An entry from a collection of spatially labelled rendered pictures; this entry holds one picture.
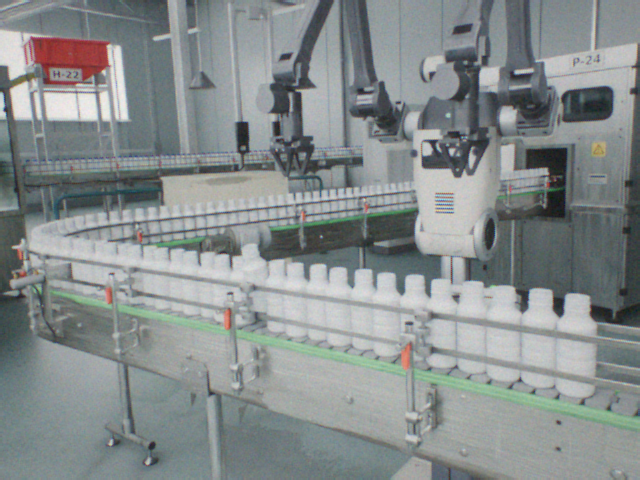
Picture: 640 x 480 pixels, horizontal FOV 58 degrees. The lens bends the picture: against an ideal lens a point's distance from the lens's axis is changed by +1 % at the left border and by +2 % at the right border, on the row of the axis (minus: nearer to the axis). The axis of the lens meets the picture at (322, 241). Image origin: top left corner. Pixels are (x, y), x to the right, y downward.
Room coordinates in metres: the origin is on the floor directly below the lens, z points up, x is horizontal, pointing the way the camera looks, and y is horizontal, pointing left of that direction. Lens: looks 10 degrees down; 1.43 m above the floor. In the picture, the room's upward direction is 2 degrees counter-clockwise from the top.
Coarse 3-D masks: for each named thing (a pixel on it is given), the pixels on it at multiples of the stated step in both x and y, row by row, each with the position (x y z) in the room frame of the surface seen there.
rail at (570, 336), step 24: (96, 264) 1.67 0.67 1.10; (120, 288) 1.61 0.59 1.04; (264, 288) 1.27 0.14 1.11; (240, 312) 1.32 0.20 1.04; (408, 312) 1.05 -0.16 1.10; (432, 312) 1.02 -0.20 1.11; (360, 336) 1.12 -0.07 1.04; (552, 336) 0.90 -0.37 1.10; (576, 336) 0.88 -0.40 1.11; (480, 360) 0.97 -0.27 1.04; (504, 360) 0.94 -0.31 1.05; (600, 384) 0.86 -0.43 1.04; (624, 384) 0.84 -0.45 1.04
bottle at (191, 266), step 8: (184, 256) 1.46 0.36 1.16; (192, 256) 1.46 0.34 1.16; (184, 264) 1.46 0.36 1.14; (192, 264) 1.46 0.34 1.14; (184, 272) 1.45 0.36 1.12; (192, 272) 1.44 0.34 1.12; (184, 280) 1.45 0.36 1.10; (184, 288) 1.45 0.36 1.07; (192, 288) 1.44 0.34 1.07; (184, 296) 1.45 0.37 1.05; (192, 296) 1.44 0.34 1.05; (184, 304) 1.45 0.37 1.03; (184, 312) 1.45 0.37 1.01; (192, 312) 1.44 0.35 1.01; (200, 312) 1.45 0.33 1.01
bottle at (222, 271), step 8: (216, 256) 1.41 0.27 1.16; (224, 256) 1.42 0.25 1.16; (216, 264) 1.39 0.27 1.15; (224, 264) 1.39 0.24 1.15; (216, 272) 1.38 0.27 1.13; (224, 272) 1.38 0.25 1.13; (216, 288) 1.38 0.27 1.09; (224, 288) 1.37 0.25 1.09; (216, 296) 1.38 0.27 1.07; (224, 296) 1.37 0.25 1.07; (216, 304) 1.38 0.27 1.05; (216, 320) 1.38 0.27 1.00
